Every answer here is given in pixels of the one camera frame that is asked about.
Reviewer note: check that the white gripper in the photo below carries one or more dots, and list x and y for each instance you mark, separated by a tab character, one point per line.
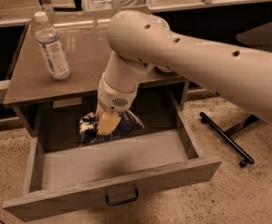
113	99

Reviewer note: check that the blue chip bag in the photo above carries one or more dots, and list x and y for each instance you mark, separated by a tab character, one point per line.
88	128

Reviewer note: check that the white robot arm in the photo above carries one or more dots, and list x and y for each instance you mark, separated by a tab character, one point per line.
139	41

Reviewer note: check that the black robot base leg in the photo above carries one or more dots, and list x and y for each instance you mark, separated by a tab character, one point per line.
226	135

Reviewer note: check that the open grey top drawer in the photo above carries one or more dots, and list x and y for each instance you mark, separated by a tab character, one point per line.
74	179

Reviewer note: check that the grey cabinet with countertop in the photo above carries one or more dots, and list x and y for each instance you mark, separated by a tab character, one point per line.
53	91

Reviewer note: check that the white bowl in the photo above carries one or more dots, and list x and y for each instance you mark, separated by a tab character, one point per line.
163	69

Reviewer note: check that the clear plastic water bottle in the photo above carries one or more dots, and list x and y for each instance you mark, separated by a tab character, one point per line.
51	47

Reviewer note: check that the clear plastic bin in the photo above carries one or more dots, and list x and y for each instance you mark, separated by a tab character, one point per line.
109	4

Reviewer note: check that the black drawer handle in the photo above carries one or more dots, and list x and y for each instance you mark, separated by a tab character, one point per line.
121	202

